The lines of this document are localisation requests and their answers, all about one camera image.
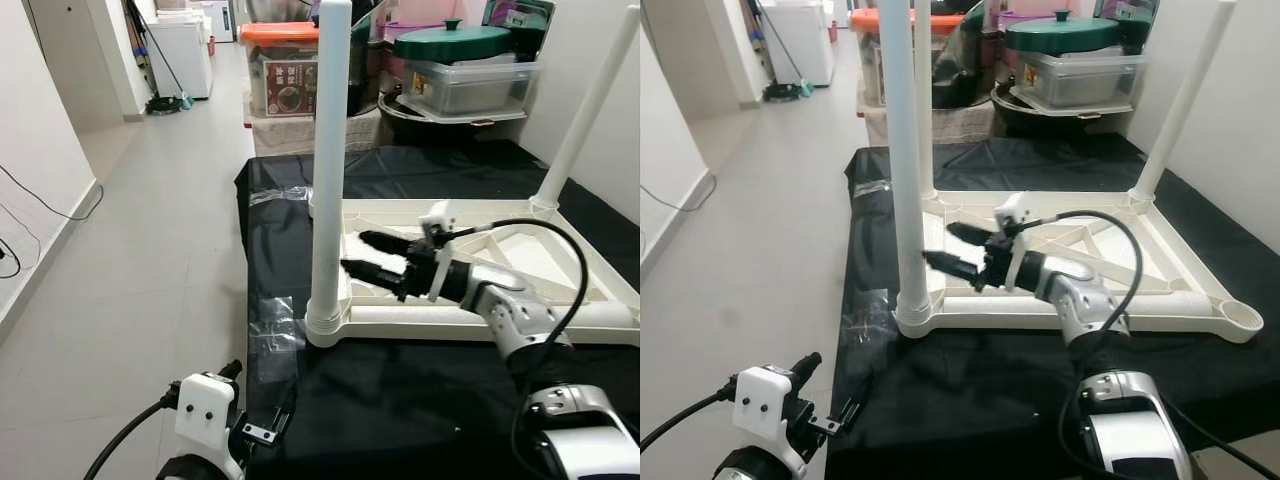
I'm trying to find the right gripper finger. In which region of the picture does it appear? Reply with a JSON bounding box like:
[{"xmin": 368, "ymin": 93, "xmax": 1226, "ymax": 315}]
[
  {"xmin": 358, "ymin": 230, "xmax": 421, "ymax": 258},
  {"xmin": 920, "ymin": 250, "xmax": 987, "ymax": 284},
  {"xmin": 945, "ymin": 222, "xmax": 1002, "ymax": 250},
  {"xmin": 340, "ymin": 258, "xmax": 411, "ymax": 293}
]

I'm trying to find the clear tape cross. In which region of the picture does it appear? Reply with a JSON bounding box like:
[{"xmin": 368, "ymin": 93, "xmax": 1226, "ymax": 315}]
[
  {"xmin": 850, "ymin": 290, "xmax": 896, "ymax": 331},
  {"xmin": 250, "ymin": 295, "xmax": 306, "ymax": 361}
]

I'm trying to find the beige stone bench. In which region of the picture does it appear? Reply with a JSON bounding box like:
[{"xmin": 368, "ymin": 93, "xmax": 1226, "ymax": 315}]
[
  {"xmin": 245, "ymin": 110, "xmax": 386, "ymax": 156},
  {"xmin": 862, "ymin": 100, "xmax": 1001, "ymax": 146}
]

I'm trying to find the black tablecloth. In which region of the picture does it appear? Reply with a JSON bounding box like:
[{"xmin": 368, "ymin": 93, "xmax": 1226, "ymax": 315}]
[
  {"xmin": 828, "ymin": 135, "xmax": 1280, "ymax": 480},
  {"xmin": 233, "ymin": 140, "xmax": 641, "ymax": 480}
]

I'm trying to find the black wok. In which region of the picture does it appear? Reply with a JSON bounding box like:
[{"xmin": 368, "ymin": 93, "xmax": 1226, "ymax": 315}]
[
  {"xmin": 990, "ymin": 82, "xmax": 1141, "ymax": 136},
  {"xmin": 378, "ymin": 90, "xmax": 526, "ymax": 146}
]

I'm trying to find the clear plastic storage box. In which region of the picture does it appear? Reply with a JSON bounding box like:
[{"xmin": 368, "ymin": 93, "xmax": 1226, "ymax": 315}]
[
  {"xmin": 1015, "ymin": 50, "xmax": 1149, "ymax": 109},
  {"xmin": 405, "ymin": 58, "xmax": 541, "ymax": 116}
]

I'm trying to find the black plastic bag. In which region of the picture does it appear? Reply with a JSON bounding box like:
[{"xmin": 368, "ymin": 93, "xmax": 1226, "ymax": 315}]
[
  {"xmin": 345, "ymin": 0, "xmax": 401, "ymax": 116},
  {"xmin": 935, "ymin": 0, "xmax": 1006, "ymax": 109}
]

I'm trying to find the orange lid storage box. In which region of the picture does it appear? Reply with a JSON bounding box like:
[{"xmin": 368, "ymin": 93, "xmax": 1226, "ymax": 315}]
[
  {"xmin": 240, "ymin": 22, "xmax": 321, "ymax": 119},
  {"xmin": 852, "ymin": 8, "xmax": 971, "ymax": 106}
]

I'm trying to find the green plastic lid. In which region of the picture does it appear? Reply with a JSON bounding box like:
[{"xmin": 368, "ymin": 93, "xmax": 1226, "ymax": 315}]
[
  {"xmin": 1005, "ymin": 12, "xmax": 1123, "ymax": 56},
  {"xmin": 392, "ymin": 20, "xmax": 513, "ymax": 63}
]

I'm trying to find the pink plastic container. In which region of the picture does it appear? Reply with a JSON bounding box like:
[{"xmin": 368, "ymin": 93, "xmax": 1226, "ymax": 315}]
[
  {"xmin": 1000, "ymin": 0, "xmax": 1096, "ymax": 26},
  {"xmin": 385, "ymin": 0, "xmax": 491, "ymax": 31}
]

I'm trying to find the black floor mop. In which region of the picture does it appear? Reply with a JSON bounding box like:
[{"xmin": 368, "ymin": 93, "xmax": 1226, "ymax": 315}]
[
  {"xmin": 125, "ymin": 0, "xmax": 194, "ymax": 114},
  {"xmin": 755, "ymin": 0, "xmax": 814, "ymax": 101}
]

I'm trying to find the dark green box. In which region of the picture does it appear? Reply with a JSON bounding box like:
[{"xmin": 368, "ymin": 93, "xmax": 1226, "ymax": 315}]
[
  {"xmin": 1095, "ymin": 0, "xmax": 1161, "ymax": 51},
  {"xmin": 485, "ymin": 0, "xmax": 556, "ymax": 61}
]

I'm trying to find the white chest freezer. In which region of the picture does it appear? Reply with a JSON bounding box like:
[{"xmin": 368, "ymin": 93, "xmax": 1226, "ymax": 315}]
[
  {"xmin": 150, "ymin": 10, "xmax": 214, "ymax": 99},
  {"xmin": 775, "ymin": 0, "xmax": 836, "ymax": 86}
]

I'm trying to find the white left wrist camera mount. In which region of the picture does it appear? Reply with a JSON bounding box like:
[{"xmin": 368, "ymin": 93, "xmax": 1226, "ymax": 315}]
[
  {"xmin": 733, "ymin": 365, "xmax": 806, "ymax": 471},
  {"xmin": 173, "ymin": 372, "xmax": 246, "ymax": 471}
]

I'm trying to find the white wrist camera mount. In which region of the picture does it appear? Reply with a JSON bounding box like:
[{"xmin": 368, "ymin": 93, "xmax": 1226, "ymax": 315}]
[
  {"xmin": 173, "ymin": 372, "xmax": 246, "ymax": 471},
  {"xmin": 415, "ymin": 200, "xmax": 461, "ymax": 301},
  {"xmin": 995, "ymin": 192, "xmax": 1033, "ymax": 293},
  {"xmin": 733, "ymin": 365, "xmax": 806, "ymax": 471}
]

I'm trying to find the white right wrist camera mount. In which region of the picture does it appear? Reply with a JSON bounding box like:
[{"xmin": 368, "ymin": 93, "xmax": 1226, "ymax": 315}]
[
  {"xmin": 415, "ymin": 200, "xmax": 461, "ymax": 301},
  {"xmin": 995, "ymin": 192, "xmax": 1033, "ymax": 293}
]

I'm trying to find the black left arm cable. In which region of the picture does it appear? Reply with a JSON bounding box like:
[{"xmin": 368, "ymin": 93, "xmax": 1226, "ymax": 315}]
[
  {"xmin": 82, "ymin": 395, "xmax": 183, "ymax": 480},
  {"xmin": 640, "ymin": 390, "xmax": 741, "ymax": 451}
]

